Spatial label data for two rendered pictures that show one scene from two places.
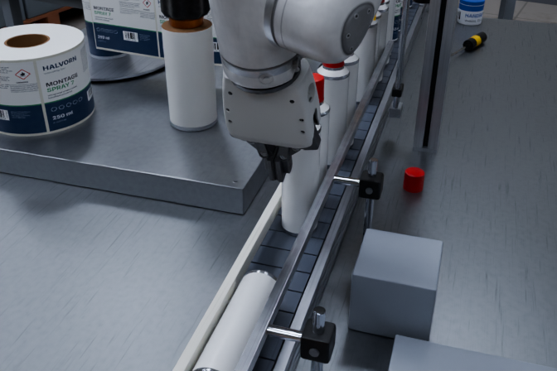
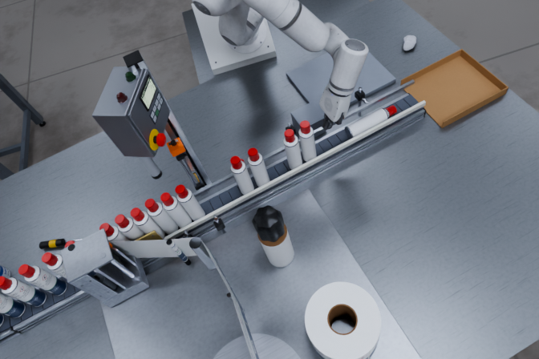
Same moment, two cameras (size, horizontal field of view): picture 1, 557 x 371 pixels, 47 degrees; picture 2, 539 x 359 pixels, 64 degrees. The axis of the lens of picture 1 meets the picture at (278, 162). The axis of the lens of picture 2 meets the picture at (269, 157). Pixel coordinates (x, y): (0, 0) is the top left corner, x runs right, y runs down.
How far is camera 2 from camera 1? 1.68 m
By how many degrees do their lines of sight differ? 80
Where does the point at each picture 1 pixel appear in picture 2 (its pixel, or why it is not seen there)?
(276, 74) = not seen: hidden behind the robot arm
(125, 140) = (322, 260)
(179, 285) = (356, 176)
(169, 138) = (303, 246)
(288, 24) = not seen: hidden behind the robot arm
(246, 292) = (358, 124)
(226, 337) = (374, 115)
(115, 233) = (359, 217)
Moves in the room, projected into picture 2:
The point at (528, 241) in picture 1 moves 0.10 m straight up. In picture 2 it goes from (245, 123) to (240, 108)
